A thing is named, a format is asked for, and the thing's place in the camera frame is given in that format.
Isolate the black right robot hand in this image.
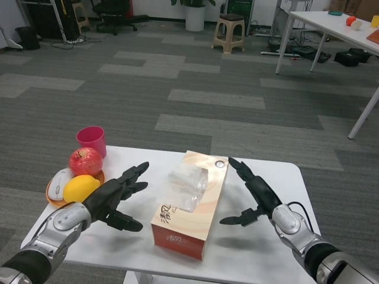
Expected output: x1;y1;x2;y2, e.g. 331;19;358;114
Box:
219;156;284;227

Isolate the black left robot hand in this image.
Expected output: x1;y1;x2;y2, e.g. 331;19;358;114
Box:
82;161;150;233

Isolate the peach orange tissue box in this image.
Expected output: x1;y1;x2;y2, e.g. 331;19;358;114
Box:
150;150;230;261

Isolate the orange plate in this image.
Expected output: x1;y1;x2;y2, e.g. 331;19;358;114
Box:
46;170;106;208

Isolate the yellow lemon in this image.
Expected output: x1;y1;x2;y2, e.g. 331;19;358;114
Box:
63;174;101;204

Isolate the red apple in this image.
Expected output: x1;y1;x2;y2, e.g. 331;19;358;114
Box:
69;147;104;178

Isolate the white computer mouse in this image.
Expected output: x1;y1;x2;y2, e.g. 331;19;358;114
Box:
48;167;75;201

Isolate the pink plastic cup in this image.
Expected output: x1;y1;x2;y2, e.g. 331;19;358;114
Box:
76;126;107;159

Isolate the black bag on floor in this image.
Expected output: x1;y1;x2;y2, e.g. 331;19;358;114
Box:
293;46;316;57

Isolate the beige plastic stool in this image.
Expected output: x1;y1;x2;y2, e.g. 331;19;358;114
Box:
212;14;246;54

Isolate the black equipment case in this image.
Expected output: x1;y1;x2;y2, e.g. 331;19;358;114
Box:
334;47;371;64

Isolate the large white desk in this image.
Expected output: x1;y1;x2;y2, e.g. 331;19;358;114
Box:
275;11;379;140

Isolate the black waste bin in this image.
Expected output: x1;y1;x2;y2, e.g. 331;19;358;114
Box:
15;26;41;50

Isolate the black office chair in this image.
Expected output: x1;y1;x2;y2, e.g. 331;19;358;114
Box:
92;0;149;36

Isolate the white cylindrical planter pot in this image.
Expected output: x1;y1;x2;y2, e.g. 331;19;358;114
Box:
185;5;206;32

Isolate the small tan stool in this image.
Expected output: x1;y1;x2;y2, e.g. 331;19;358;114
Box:
72;1;89;30

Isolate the green potted plant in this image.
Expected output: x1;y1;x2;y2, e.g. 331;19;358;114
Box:
171;0;216;8

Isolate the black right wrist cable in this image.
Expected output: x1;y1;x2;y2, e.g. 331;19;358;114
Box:
285;202;315;235

